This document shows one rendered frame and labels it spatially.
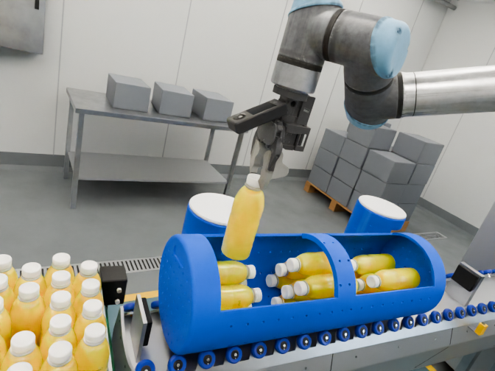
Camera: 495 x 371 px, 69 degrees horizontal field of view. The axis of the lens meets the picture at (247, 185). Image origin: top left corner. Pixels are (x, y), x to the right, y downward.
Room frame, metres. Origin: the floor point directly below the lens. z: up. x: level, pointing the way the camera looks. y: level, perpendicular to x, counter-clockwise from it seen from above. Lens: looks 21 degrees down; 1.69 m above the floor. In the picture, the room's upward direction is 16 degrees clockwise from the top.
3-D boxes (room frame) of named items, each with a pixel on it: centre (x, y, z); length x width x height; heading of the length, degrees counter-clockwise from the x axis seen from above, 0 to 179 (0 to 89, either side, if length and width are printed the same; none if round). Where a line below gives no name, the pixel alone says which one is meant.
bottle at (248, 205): (0.74, -0.01, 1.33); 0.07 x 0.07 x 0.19
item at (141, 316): (0.69, 0.16, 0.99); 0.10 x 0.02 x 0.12; 31
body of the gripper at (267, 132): (0.75, -0.04, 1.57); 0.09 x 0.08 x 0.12; 121
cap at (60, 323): (0.55, 0.29, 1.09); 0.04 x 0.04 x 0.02
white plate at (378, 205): (1.99, -0.79, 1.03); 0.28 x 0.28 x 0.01
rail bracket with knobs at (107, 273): (0.84, 0.30, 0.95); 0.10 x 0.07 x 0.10; 31
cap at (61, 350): (0.49, 0.25, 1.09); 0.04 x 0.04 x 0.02
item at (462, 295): (1.37, -0.99, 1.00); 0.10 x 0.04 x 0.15; 31
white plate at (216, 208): (1.38, 0.08, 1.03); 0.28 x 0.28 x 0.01
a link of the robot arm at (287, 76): (0.75, -0.03, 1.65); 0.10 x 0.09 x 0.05; 31
